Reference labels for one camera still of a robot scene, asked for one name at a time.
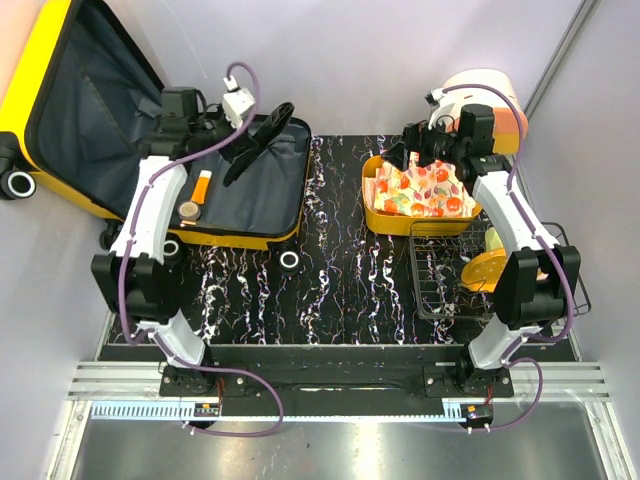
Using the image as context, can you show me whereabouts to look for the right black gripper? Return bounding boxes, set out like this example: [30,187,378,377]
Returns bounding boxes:
[380,113,466,173]

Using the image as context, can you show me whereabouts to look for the floral orange pouch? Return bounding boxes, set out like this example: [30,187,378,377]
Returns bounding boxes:
[373,153,479,218]

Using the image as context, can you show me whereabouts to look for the yellow plastic basket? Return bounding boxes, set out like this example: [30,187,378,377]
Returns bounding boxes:
[362,156,482,237]

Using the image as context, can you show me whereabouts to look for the orange strap wristwatch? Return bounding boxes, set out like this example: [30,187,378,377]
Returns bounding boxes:
[178,170,212,221]

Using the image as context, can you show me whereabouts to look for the white pink drawer cabinet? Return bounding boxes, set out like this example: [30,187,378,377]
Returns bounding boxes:
[442,68,528,155]

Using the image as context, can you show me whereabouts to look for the yellow Pikachu suitcase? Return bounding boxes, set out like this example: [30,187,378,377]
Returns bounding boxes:
[1,1,311,272]

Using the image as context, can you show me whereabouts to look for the orange printed cloth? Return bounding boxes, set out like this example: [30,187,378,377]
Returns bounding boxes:
[362,177,378,212]

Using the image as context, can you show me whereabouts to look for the black drawstring pouch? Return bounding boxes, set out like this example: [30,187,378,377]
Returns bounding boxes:
[220,102,295,187]

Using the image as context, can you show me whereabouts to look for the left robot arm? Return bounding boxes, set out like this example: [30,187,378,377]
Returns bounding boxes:
[91,78,258,396]

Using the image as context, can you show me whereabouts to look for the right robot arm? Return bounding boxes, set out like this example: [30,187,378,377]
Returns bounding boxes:
[383,104,581,397]

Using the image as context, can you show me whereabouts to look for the pale green cup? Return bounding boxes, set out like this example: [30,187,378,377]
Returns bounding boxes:
[484,227,506,256]

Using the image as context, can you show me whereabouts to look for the black marble pattern mat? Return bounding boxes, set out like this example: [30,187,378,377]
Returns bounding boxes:
[171,136,488,345]

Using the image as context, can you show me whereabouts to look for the yellow ceramic dish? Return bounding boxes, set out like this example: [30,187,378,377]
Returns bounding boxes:
[461,248,507,293]

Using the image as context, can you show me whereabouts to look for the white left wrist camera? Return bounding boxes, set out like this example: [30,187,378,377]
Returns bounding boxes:
[222,87,256,129]

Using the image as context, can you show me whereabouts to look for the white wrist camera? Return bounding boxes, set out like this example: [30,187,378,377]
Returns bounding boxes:
[426,88,462,132]
[222,87,256,129]

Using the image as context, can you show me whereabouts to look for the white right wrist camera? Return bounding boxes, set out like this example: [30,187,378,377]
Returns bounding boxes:
[426,88,462,132]

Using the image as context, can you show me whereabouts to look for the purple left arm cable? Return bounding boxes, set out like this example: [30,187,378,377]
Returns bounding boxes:
[118,61,285,439]

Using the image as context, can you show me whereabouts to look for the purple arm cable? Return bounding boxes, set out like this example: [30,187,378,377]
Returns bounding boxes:
[439,84,577,434]
[118,61,285,439]

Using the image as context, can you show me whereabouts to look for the black wire rack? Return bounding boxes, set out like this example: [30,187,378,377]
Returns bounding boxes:
[409,221,592,321]

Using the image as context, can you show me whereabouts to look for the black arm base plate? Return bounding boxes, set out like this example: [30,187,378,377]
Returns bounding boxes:
[160,345,514,400]

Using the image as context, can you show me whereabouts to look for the aluminium frame rail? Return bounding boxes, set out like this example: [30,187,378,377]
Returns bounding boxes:
[67,362,609,424]

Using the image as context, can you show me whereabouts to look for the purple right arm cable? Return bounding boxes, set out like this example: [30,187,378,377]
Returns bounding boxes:
[439,84,577,434]

